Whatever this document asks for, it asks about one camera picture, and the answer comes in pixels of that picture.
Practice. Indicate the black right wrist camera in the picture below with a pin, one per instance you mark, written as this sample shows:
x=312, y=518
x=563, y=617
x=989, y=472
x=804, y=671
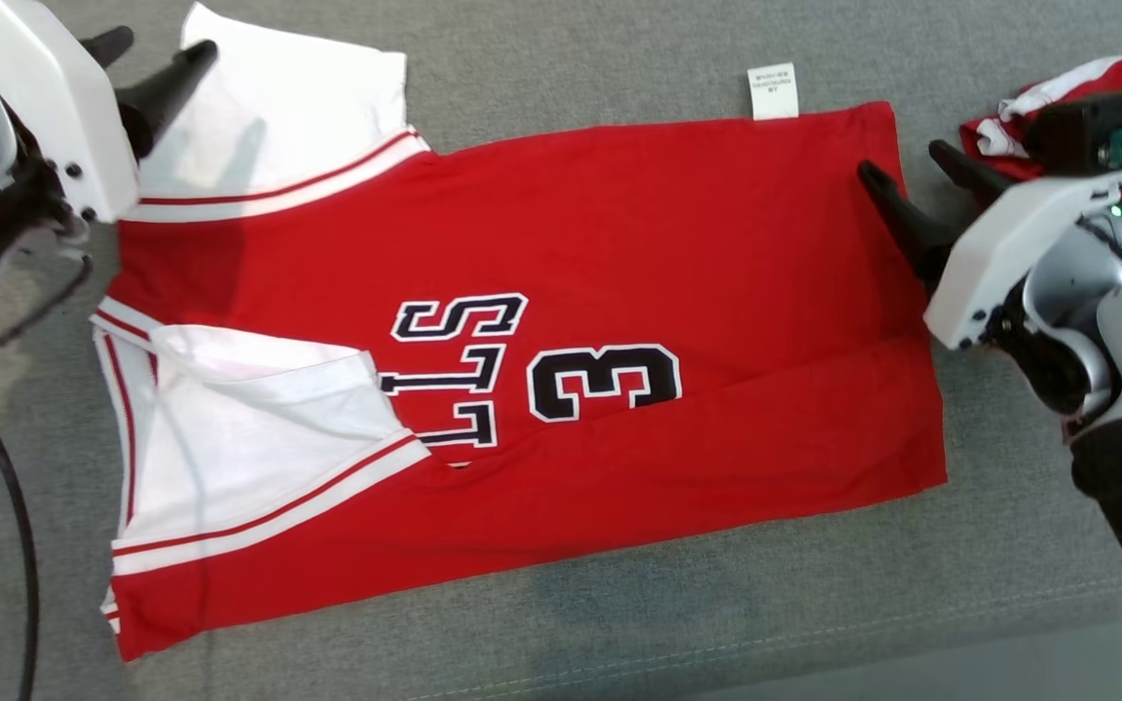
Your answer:
x=1077, y=131

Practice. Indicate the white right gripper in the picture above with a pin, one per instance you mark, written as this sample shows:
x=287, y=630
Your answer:
x=1009, y=243

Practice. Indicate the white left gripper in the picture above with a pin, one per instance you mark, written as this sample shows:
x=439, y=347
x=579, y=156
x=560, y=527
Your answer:
x=45, y=97

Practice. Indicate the red basketball jersey white sleeves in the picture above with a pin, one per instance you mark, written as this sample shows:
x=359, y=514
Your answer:
x=619, y=243

